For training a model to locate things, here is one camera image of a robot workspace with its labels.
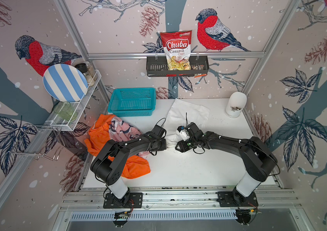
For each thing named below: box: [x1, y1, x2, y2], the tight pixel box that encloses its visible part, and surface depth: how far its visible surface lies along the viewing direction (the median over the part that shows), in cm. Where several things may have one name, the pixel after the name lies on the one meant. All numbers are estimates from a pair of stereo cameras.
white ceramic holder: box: [225, 91, 248, 118], surface depth 105 cm
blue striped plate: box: [42, 63, 89, 103], surface depth 74 cm
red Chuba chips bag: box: [160, 29, 193, 71], surface depth 83 cm
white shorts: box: [163, 98, 211, 154], surface depth 112 cm
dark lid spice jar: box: [74, 62, 96, 87], surface depth 83 cm
